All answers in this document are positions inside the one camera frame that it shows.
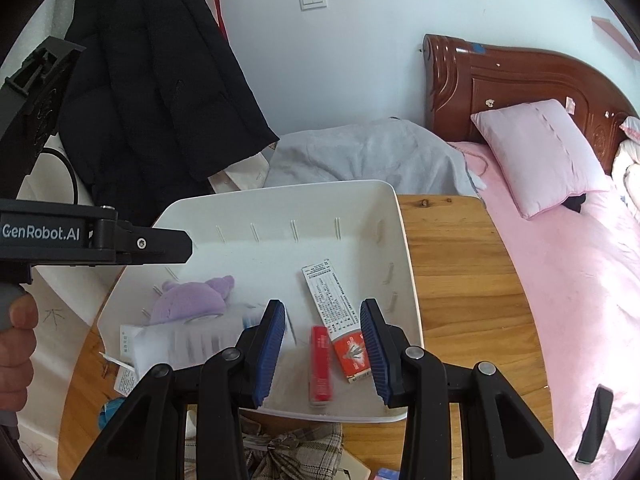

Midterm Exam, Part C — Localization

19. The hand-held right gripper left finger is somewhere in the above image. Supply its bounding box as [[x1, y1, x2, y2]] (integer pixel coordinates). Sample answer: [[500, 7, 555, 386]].
[[70, 299, 287, 480]]

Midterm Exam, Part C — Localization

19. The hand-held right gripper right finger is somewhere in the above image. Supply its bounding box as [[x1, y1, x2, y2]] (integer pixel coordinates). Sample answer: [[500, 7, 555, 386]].
[[360, 298, 581, 480]]

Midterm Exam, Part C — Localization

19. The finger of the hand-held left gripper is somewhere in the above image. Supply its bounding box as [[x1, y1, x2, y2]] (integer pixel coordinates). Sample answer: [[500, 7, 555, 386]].
[[112, 220, 195, 266]]

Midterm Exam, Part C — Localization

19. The small red and white box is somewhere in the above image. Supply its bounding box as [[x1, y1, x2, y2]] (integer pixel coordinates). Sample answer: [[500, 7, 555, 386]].
[[307, 325, 335, 407]]

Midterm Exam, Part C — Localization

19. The purple plush toy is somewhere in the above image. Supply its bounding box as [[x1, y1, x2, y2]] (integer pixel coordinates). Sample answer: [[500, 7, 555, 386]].
[[149, 275, 237, 326]]

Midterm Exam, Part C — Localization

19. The red and white toothpaste box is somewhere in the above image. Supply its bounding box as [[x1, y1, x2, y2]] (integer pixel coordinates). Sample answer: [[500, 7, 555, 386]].
[[301, 257, 373, 385]]

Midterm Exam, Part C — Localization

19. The white plastic bin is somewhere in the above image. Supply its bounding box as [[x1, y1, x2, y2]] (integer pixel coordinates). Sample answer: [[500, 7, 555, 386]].
[[96, 179, 425, 423]]

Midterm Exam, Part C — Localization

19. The plaid fabric bow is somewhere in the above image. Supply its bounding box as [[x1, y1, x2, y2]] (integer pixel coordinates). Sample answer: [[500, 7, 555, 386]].
[[239, 416, 346, 480]]

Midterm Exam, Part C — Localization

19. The person's left hand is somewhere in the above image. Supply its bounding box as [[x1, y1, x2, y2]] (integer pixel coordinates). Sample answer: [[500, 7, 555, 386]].
[[0, 292, 39, 413]]

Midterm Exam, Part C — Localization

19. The white leaf-print cloth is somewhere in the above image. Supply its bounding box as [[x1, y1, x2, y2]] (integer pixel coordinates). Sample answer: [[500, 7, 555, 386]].
[[15, 145, 118, 480]]

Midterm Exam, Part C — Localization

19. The wooden table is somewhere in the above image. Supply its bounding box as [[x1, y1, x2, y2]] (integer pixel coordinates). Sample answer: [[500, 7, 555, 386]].
[[62, 195, 556, 480]]

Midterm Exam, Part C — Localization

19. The cream shirt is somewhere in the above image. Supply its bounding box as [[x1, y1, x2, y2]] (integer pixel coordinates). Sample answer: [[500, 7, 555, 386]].
[[207, 152, 273, 196]]

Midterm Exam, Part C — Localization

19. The small white carton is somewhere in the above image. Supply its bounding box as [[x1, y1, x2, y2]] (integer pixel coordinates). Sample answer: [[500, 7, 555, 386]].
[[114, 362, 138, 401]]

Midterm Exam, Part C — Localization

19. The black puffer jacket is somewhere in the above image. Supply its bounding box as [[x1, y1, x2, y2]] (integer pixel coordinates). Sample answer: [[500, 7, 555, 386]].
[[57, 0, 281, 221]]

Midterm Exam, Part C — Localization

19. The blue floral pouch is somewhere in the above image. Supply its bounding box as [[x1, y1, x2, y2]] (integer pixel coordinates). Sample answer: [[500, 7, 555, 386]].
[[97, 397, 126, 431]]

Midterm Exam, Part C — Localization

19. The grey cloth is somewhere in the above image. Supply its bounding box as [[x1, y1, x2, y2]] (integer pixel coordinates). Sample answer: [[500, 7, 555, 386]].
[[263, 117, 487, 198]]

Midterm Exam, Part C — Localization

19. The bed with pink sheet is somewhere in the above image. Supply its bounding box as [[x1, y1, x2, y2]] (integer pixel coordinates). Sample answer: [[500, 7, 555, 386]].
[[450, 140, 640, 480]]

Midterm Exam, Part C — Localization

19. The black phone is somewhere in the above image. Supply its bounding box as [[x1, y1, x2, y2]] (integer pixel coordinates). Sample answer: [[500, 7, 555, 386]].
[[575, 384, 615, 465]]

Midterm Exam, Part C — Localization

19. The pink pillow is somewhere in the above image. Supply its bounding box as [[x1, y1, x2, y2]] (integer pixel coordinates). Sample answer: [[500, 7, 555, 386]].
[[470, 99, 612, 220]]

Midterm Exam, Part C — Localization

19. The dark wooden headboard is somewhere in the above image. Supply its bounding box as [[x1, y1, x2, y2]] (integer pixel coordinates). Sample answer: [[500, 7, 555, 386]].
[[422, 34, 640, 176]]

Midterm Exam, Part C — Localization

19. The cartoon print quilt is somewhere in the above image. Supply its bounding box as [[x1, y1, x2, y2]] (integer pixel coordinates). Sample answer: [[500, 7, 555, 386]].
[[611, 116, 640, 221]]

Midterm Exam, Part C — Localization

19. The black cord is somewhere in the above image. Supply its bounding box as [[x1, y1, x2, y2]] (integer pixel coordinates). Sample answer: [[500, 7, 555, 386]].
[[40, 147, 78, 206]]

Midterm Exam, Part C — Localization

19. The red strap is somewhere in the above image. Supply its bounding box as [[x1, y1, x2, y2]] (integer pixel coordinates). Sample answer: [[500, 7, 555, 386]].
[[212, 0, 228, 46]]

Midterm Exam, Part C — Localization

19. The pink wall shelf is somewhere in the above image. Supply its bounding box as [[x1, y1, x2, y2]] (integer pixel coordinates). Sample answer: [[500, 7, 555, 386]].
[[590, 16, 626, 41]]

